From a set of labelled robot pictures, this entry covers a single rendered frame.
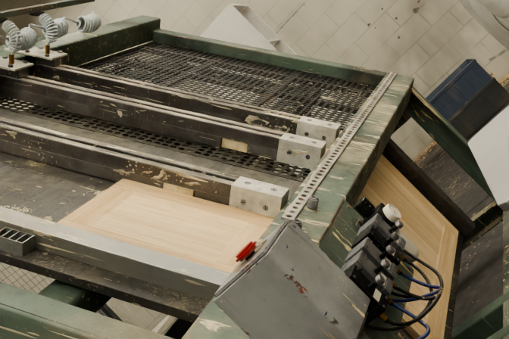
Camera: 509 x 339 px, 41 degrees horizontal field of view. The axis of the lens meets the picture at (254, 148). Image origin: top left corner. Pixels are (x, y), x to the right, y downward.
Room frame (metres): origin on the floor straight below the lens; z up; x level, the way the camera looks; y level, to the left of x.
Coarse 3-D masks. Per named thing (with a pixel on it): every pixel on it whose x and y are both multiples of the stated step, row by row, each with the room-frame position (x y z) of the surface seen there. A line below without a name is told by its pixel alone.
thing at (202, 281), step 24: (0, 216) 1.37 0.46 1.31; (24, 216) 1.39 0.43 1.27; (48, 240) 1.34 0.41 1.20; (72, 240) 1.32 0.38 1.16; (96, 240) 1.33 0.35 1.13; (96, 264) 1.32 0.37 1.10; (120, 264) 1.30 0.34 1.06; (144, 264) 1.28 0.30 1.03; (168, 264) 1.28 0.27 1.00; (192, 264) 1.30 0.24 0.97; (192, 288) 1.26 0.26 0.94; (216, 288) 1.25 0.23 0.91
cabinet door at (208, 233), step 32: (128, 192) 1.60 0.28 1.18; (160, 192) 1.62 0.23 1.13; (64, 224) 1.42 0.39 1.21; (96, 224) 1.44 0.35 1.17; (128, 224) 1.46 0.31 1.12; (160, 224) 1.48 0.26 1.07; (192, 224) 1.50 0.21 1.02; (224, 224) 1.52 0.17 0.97; (256, 224) 1.53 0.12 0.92; (192, 256) 1.37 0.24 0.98; (224, 256) 1.38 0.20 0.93
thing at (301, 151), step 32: (0, 64) 2.15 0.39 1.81; (32, 64) 2.20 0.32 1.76; (32, 96) 2.15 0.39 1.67; (64, 96) 2.11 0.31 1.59; (96, 96) 2.08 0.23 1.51; (160, 128) 2.04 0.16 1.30; (192, 128) 2.01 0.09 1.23; (224, 128) 1.97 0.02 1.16; (256, 128) 1.99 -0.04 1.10; (288, 160) 1.94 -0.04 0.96
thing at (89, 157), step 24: (0, 120) 1.79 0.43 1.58; (0, 144) 1.76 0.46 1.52; (24, 144) 1.74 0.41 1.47; (48, 144) 1.72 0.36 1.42; (72, 144) 1.70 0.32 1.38; (96, 144) 1.72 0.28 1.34; (72, 168) 1.72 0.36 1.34; (96, 168) 1.69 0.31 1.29; (120, 168) 1.67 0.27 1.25; (144, 168) 1.65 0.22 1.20; (168, 168) 1.63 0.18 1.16; (192, 168) 1.65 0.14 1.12; (216, 192) 1.61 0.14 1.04; (240, 192) 1.59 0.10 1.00; (264, 192) 1.57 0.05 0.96; (288, 192) 1.61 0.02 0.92
